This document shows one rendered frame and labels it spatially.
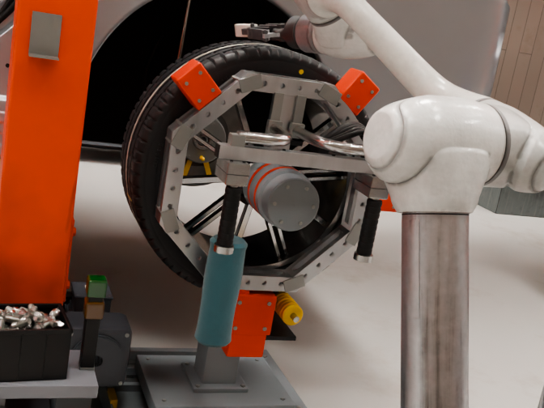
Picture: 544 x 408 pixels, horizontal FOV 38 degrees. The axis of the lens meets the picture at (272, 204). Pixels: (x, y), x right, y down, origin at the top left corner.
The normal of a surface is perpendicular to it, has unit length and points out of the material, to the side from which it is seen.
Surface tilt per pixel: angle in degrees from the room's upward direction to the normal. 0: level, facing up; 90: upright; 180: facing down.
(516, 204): 90
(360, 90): 90
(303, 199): 90
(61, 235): 90
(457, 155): 78
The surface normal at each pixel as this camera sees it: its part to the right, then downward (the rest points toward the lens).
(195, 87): 0.32, 0.29
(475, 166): 0.56, 0.09
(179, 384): 0.17, -0.96
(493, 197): -0.93, -0.07
